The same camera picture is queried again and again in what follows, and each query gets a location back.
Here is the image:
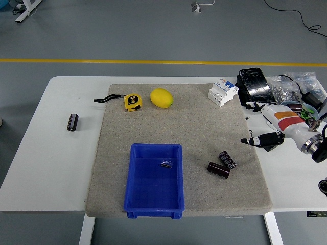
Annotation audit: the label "black plastic-wrapped device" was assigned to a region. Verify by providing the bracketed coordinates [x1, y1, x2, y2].
[235, 67, 278, 109]

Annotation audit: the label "green plastic connectors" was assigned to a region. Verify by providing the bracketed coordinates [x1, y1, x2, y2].
[300, 108, 316, 120]

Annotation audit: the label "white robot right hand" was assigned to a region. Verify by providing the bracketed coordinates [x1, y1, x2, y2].
[240, 101, 321, 152]

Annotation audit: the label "large black power adapter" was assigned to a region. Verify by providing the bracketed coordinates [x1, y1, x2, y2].
[302, 91, 324, 111]

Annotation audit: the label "grey-brown mat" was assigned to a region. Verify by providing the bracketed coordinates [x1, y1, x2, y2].
[85, 83, 273, 218]

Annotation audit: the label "black cylindrical battery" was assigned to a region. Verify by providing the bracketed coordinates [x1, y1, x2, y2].
[66, 113, 79, 132]

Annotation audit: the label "yellow lemon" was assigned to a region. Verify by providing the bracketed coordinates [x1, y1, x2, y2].
[150, 88, 174, 109]

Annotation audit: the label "black battery with white print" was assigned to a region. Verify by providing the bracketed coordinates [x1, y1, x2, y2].
[218, 150, 237, 170]

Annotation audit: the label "white table leg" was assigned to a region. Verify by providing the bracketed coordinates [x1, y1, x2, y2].
[264, 211, 284, 245]
[78, 213, 96, 245]

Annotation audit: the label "light blue bowl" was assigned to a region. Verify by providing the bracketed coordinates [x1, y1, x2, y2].
[279, 101, 321, 133]

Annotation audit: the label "white circuit breaker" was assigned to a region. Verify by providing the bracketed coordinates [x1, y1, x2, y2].
[208, 79, 240, 108]

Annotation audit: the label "clear bag of blue parts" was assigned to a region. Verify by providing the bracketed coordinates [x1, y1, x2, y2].
[285, 71, 327, 103]

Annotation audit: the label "black floor cable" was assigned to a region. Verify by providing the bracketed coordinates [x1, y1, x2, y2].
[263, 0, 327, 39]

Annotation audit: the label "yellow tape measure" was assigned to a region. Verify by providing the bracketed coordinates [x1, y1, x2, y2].
[93, 93, 143, 113]

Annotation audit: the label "floor socket with white cable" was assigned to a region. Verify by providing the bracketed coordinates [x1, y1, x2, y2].
[191, 0, 215, 13]

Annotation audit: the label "clear bag of silver nuts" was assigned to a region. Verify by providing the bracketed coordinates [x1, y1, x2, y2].
[268, 76, 299, 103]

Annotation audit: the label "black adapter cable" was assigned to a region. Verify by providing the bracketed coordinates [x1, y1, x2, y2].
[278, 75, 307, 95]

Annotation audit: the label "white desk frame foot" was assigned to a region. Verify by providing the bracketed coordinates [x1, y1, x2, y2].
[14, 0, 43, 25]

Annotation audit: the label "blue plastic box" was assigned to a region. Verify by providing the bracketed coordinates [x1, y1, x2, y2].
[124, 143, 186, 220]

